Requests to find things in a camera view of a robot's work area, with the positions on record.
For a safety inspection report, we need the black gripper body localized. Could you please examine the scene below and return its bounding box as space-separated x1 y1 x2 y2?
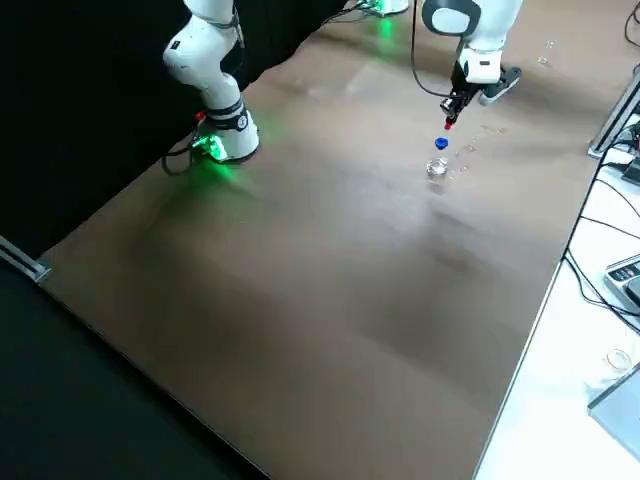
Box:
449 58 482 99

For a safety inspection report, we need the clear bottle with blue cap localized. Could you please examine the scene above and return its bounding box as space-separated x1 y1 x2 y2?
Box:
424 137 450 178

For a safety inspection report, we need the grey box with buttons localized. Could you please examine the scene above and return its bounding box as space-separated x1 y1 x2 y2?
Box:
603 253 640 312

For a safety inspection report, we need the clear glass cup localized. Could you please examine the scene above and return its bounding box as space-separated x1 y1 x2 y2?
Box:
601 347 635 384

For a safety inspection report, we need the grey flat laptop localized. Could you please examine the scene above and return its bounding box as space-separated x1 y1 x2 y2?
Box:
586 363 640 447

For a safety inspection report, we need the dark grey wrist camera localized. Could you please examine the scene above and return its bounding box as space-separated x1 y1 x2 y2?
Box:
477 64 524 105

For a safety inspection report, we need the black hanging arm cable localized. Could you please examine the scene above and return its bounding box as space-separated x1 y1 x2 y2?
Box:
409 0 454 97

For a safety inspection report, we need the aluminium profile post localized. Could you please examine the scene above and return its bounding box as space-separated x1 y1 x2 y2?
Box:
588 64 640 159

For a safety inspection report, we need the black desk cable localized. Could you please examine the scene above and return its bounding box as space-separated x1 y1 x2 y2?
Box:
563 144 640 334

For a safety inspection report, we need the black arm base cable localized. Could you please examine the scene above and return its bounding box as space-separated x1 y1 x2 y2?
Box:
162 142 199 176

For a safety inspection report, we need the aluminium frame rail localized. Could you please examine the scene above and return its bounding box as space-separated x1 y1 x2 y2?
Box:
0 234 52 284

